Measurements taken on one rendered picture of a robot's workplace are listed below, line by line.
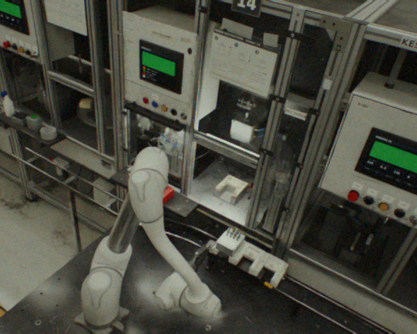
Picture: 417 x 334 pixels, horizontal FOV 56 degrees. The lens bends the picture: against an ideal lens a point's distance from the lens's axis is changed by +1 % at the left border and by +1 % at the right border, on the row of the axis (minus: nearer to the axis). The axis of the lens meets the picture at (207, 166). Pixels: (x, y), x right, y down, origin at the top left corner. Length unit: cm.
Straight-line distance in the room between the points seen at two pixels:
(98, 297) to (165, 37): 117
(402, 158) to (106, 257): 130
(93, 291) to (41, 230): 168
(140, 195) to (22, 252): 199
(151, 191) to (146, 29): 84
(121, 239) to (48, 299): 51
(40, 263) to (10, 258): 22
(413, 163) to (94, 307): 139
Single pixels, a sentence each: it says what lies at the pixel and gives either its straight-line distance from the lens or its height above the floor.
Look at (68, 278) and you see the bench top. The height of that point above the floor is 68.
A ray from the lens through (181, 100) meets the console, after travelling 192.
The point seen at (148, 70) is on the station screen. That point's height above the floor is 160.
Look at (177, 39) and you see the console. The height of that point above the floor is 178.
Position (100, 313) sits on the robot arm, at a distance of 185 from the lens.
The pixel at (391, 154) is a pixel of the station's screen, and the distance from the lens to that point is 158.
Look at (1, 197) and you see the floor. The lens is 378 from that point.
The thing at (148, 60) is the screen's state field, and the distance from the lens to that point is 193.
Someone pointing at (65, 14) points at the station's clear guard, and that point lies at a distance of 234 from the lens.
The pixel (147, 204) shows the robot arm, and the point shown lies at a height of 143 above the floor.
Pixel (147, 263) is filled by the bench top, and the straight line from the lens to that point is 219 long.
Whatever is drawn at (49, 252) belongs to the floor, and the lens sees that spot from 323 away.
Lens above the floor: 238
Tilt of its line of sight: 37 degrees down
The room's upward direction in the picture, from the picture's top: 7 degrees clockwise
